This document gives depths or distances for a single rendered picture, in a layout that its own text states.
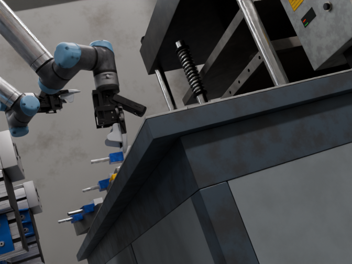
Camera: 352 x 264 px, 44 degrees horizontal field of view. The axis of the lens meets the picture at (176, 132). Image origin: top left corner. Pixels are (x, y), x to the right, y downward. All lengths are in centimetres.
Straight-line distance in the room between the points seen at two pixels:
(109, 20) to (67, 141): 158
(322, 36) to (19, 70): 386
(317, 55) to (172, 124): 115
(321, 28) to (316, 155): 99
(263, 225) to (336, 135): 23
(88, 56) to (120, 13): 412
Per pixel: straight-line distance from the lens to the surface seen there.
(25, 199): 157
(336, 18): 167
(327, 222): 76
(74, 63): 133
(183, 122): 68
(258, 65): 198
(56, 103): 204
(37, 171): 463
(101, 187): 145
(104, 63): 138
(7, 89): 183
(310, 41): 178
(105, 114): 133
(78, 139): 470
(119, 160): 131
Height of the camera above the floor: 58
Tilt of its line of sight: 16 degrees up
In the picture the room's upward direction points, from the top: 20 degrees counter-clockwise
